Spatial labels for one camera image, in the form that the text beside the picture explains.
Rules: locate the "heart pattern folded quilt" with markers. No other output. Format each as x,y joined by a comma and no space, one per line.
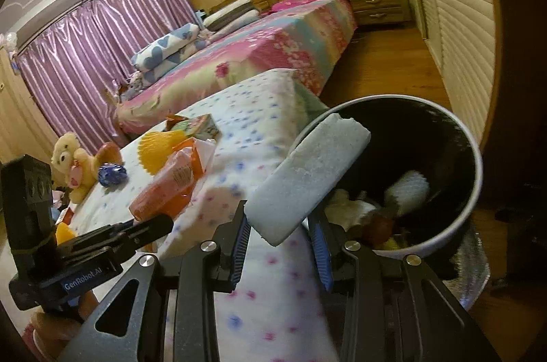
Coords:
160,57

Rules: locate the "light wooden cabinet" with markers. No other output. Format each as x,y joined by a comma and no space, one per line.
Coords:
24,130

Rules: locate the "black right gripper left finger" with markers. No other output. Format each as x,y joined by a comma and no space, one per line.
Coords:
130,322

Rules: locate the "white dotted bedspread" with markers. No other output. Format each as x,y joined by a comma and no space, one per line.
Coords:
275,313

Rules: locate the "cream louvered wardrobe doors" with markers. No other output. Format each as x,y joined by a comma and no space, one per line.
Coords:
461,37

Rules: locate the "green cartoon milk carton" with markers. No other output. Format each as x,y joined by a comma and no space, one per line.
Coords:
201,127

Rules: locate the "striped grey pillows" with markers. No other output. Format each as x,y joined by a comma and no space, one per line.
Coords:
229,18

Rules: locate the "blue plastic tissue wrapper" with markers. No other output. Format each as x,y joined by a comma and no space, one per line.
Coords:
110,175

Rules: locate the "grey foam block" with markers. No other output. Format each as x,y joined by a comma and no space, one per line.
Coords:
305,177

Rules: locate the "wooden nightstand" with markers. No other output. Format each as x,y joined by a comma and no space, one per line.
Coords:
379,12

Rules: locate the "left hand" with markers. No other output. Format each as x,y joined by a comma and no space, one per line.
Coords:
52,334

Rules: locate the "beige teddy bear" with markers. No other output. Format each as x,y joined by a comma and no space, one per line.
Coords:
78,167

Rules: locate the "silver foil bag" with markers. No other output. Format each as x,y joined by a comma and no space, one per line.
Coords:
472,267

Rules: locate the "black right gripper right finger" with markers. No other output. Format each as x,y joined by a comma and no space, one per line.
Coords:
393,309

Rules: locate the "purple satin curtain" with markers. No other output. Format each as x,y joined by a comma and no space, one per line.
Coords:
72,63

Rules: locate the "pink floral bed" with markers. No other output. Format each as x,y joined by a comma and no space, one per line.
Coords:
308,38

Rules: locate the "yellow foam fruit net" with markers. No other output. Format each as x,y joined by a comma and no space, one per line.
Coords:
155,148

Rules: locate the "orange snack wrapper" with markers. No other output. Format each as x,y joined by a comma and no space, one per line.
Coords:
171,189

